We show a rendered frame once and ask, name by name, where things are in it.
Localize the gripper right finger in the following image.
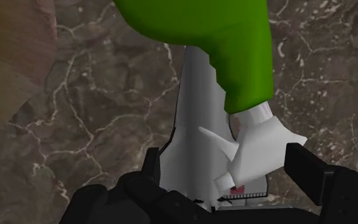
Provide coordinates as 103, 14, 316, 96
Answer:
284, 142, 358, 224

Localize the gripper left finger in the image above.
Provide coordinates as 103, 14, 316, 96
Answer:
59, 146, 182, 224

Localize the white and green space shuttle toy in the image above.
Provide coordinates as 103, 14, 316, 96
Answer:
113, 0, 308, 214

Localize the reddish brown rounded object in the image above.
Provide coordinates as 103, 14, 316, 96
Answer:
0, 0, 58, 142

